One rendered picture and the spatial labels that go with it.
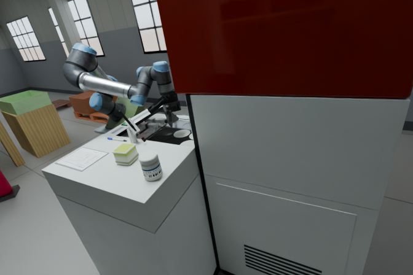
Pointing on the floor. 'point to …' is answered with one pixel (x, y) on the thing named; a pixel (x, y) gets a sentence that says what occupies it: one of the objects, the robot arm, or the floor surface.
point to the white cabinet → (148, 239)
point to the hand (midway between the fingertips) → (169, 125)
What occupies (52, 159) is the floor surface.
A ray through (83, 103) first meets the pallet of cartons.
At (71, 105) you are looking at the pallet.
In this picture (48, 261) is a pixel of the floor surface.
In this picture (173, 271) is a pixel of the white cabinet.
